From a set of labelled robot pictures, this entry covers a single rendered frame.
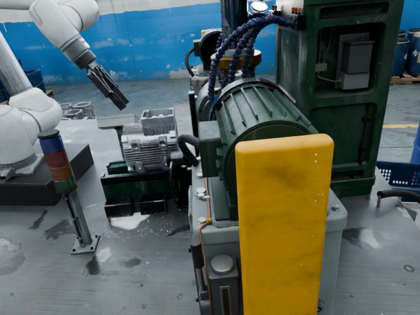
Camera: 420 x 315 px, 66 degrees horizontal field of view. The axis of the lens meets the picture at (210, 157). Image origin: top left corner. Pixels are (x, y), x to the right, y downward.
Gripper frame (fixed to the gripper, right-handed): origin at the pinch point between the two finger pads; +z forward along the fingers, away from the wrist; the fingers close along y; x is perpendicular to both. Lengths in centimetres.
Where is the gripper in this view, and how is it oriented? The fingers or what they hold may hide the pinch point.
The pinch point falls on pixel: (119, 99)
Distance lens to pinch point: 131.1
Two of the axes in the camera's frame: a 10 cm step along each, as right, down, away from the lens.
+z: 5.7, 7.2, 4.0
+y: -0.6, -4.5, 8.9
